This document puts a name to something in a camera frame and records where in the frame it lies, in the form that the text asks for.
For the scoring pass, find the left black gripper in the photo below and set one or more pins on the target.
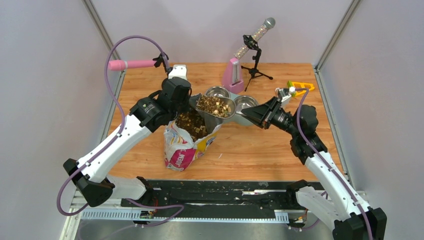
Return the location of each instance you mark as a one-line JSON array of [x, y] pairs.
[[186, 106]]

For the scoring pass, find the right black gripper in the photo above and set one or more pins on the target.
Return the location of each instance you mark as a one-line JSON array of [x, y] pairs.
[[263, 114]]

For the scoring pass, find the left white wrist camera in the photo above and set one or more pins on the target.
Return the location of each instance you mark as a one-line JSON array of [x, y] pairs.
[[178, 70]]

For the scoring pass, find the pink metronome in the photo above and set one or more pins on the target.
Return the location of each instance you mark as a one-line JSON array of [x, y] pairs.
[[232, 79]]

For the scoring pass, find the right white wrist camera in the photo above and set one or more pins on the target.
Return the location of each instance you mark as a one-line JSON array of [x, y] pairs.
[[285, 94]]

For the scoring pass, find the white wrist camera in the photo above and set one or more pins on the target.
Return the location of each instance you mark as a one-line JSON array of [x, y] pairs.
[[285, 94], [178, 70]]

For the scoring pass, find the grey double pet bowl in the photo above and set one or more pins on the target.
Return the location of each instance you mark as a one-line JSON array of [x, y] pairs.
[[237, 103]]

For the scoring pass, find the pet food bag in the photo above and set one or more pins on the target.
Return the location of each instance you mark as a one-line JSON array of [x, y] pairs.
[[187, 138]]

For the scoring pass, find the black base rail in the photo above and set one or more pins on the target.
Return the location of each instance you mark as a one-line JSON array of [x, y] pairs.
[[212, 201]]

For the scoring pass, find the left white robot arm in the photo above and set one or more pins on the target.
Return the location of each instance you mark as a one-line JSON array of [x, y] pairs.
[[90, 173]]

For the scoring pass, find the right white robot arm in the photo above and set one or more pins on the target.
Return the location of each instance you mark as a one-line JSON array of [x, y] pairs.
[[345, 212]]

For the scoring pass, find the metal food scoop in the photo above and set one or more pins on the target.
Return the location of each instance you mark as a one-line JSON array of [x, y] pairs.
[[214, 106]]

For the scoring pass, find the yellow green triangle toy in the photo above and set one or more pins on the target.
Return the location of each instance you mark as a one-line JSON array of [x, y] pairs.
[[298, 88]]

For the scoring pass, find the pink microphone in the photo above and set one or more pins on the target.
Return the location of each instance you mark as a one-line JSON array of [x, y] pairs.
[[121, 65]]

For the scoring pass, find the black tripod mic stand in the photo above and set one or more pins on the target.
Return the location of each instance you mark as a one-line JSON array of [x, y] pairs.
[[253, 71]]

